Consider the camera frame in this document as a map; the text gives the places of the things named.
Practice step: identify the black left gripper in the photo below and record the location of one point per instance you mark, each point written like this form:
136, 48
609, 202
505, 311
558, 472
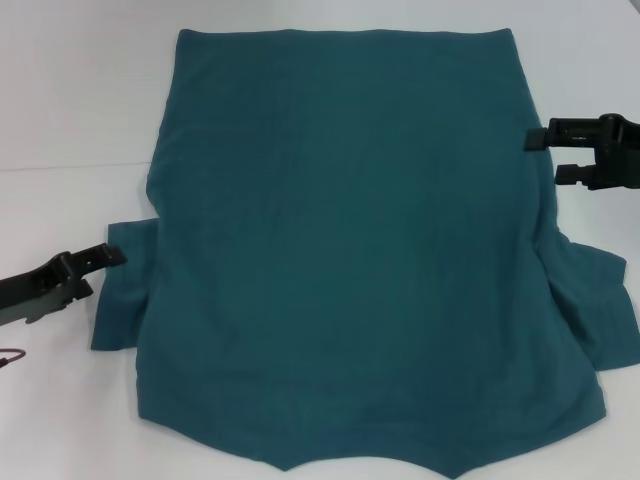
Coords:
20, 305

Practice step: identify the teal blue t-shirt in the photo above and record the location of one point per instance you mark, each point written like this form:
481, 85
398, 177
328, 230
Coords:
340, 240

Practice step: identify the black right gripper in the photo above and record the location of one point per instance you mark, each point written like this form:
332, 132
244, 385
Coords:
622, 155

